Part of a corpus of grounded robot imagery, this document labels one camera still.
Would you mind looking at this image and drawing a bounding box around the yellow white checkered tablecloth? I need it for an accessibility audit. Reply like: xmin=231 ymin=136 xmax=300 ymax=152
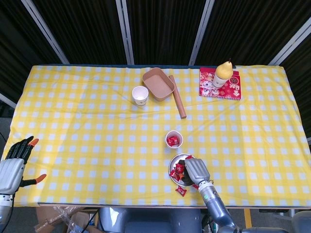
xmin=2 ymin=64 xmax=311 ymax=208

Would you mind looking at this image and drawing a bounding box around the red spiral notebook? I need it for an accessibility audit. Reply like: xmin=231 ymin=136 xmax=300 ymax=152
xmin=198 ymin=67 xmax=242 ymax=100

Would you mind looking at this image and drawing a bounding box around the brown cardboard box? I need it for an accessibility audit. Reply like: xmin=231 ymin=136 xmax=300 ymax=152
xmin=34 ymin=206 xmax=100 ymax=233

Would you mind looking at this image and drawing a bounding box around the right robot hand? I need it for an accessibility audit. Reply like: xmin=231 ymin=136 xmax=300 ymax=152
xmin=179 ymin=156 xmax=211 ymax=187

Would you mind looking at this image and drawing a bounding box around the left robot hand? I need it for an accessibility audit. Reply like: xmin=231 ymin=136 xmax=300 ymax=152
xmin=0 ymin=135 xmax=47 ymax=195

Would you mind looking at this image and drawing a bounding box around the white paper cup blue logo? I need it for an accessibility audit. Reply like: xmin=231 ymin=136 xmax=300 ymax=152
xmin=132 ymin=85 xmax=149 ymax=106
xmin=211 ymin=72 xmax=231 ymax=89
xmin=165 ymin=130 xmax=184 ymax=149

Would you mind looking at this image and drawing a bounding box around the brown paper food box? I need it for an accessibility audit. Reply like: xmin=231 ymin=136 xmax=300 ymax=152
xmin=142 ymin=67 xmax=175 ymax=102

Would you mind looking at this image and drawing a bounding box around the round metal plate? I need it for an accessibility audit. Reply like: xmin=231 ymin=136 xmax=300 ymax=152
xmin=168 ymin=153 xmax=195 ymax=187

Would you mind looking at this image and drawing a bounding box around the yellow pear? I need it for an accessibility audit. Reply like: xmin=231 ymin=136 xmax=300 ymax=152
xmin=215 ymin=58 xmax=234 ymax=80

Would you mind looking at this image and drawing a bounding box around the grey robot torso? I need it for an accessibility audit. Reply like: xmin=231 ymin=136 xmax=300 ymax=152
xmin=98 ymin=207 xmax=202 ymax=233

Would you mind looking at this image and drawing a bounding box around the wooden rolling pin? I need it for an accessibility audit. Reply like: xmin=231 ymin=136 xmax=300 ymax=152
xmin=169 ymin=75 xmax=187 ymax=119

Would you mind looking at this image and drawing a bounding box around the grey metal partition post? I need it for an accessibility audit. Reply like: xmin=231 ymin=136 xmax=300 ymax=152
xmin=0 ymin=93 xmax=17 ymax=109
xmin=20 ymin=0 xmax=70 ymax=65
xmin=189 ymin=0 xmax=216 ymax=66
xmin=115 ymin=0 xmax=135 ymax=65
xmin=268 ymin=20 xmax=311 ymax=66

